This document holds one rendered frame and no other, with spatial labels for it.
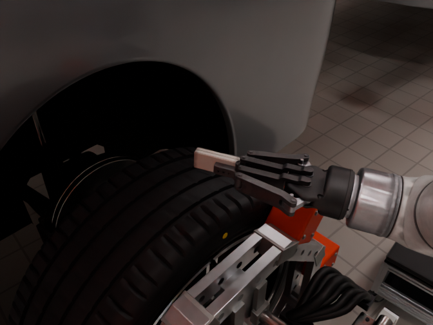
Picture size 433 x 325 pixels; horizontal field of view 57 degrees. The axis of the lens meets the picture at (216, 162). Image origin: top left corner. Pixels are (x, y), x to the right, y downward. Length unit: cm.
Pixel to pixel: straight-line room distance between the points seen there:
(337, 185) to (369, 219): 6
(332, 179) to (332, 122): 254
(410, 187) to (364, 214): 7
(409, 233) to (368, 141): 243
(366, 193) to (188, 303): 30
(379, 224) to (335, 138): 237
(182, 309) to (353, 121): 266
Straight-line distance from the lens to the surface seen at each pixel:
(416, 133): 320
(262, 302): 75
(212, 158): 61
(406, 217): 57
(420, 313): 195
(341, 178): 57
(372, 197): 57
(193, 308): 63
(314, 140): 288
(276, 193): 56
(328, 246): 103
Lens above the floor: 166
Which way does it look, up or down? 40 degrees down
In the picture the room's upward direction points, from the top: straight up
